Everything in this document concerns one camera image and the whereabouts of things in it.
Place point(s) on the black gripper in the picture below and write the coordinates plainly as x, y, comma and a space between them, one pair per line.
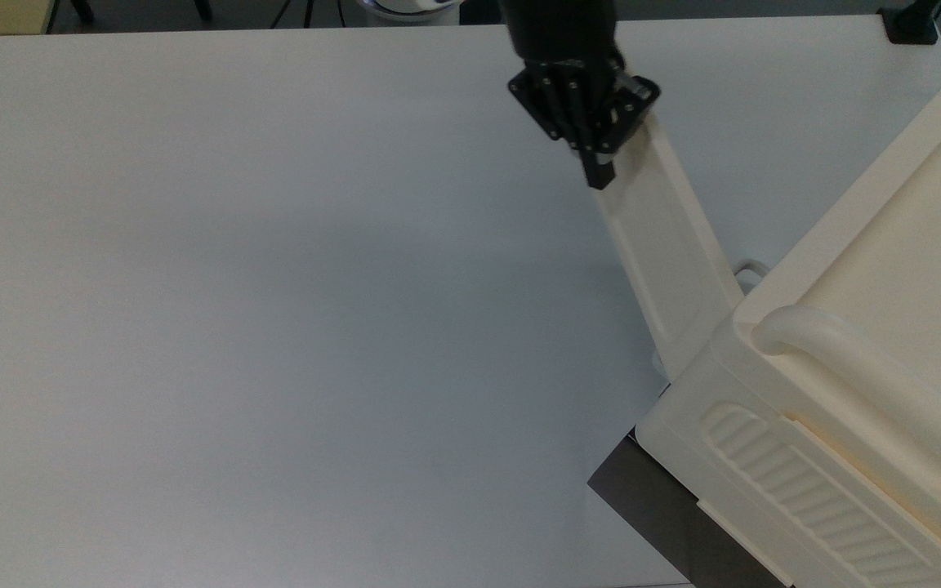
560, 33

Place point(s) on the cream cabinet door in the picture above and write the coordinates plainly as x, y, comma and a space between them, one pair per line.
666, 245

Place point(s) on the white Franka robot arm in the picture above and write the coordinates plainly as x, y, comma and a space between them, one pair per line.
405, 6

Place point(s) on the cream plastic cabinet body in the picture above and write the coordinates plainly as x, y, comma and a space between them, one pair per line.
887, 286

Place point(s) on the thin black tripod legs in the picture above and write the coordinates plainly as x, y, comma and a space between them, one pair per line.
307, 12

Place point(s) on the black table clamp base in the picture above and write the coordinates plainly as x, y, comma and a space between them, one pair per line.
912, 28

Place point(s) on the black stand leg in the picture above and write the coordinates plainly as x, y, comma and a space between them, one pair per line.
202, 8
82, 10

